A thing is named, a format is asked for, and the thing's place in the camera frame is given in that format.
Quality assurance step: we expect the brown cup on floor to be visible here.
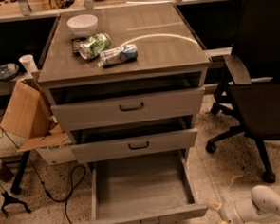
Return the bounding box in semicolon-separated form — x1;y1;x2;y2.
0;160;13;182

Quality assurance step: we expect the grey drawer cabinet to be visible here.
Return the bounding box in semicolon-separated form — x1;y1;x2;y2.
33;0;218;170

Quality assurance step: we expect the black table leg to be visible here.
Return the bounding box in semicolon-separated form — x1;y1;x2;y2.
10;151;30;195

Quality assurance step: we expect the grey top drawer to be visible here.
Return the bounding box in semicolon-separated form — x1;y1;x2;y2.
48;76;204;131

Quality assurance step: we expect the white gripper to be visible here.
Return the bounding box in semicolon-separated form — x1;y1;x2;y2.
211;197;258;224

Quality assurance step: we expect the black office chair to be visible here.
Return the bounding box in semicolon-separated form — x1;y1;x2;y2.
206;0;280;183

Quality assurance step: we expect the grey drawer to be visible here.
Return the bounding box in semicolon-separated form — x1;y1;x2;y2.
71;116;197;162
86;150;208;224
48;76;204;131

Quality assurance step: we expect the grey middle drawer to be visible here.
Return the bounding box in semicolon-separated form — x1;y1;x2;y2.
71;116;197;162

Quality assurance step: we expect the white printed box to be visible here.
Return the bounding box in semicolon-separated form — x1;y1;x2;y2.
37;140;75;165

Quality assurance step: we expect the white paper cup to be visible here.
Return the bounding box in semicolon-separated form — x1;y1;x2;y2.
19;54;38;73

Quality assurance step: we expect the grey bottom drawer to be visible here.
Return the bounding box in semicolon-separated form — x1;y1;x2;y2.
86;150;208;224

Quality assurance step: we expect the black stand foot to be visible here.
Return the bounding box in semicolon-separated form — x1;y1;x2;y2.
0;183;31;218

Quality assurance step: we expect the green crushed can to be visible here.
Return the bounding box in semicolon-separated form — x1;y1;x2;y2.
78;32;111;60

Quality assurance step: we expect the brown cardboard box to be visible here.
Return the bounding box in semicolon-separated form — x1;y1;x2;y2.
1;72;68;152

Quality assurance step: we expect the white bowl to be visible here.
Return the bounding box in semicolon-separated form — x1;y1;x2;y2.
67;14;99;37

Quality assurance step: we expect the blue white crushed can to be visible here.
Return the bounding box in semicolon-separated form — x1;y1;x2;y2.
100;44;138;66

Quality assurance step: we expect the dark blue plate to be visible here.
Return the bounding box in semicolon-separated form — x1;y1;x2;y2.
0;63;20;82

